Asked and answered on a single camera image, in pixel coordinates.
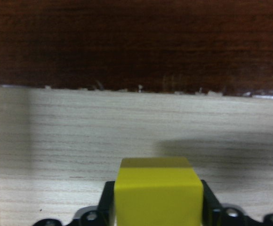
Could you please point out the light wood drawer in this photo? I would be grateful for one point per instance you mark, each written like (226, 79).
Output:
(58, 147)

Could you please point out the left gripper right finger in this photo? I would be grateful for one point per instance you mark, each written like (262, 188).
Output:
(211, 209)

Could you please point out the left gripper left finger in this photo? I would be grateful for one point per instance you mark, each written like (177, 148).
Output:
(106, 206)

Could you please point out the yellow block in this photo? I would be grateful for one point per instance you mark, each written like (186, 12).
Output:
(163, 191)

